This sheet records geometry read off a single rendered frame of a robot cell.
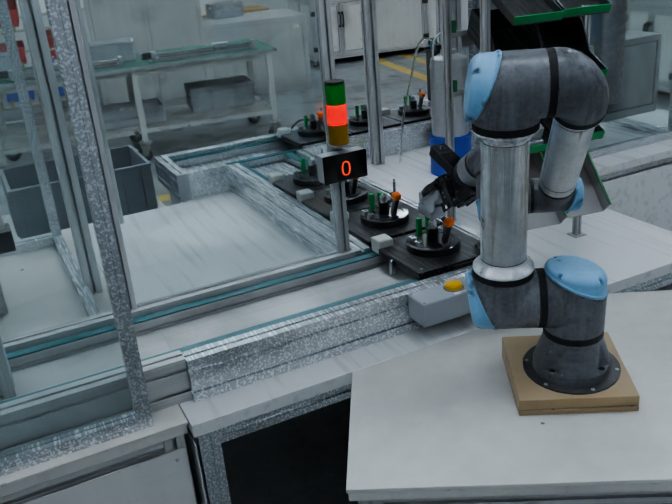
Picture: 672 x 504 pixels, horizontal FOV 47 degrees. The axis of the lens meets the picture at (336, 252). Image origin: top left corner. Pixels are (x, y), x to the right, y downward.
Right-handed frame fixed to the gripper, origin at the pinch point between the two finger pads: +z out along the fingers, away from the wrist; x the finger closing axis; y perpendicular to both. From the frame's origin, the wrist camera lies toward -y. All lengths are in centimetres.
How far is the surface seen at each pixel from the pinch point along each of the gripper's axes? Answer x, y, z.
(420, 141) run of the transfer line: 71, -51, 107
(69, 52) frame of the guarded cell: -83, -27, -47
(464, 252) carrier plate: 4.3, 16.3, 1.5
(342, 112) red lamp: -18.6, -23.9, -6.6
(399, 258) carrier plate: -10.8, 12.2, 7.1
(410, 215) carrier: 7.9, -2.5, 26.9
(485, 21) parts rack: 19.3, -33.8, -22.1
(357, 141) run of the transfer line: 40, -56, 103
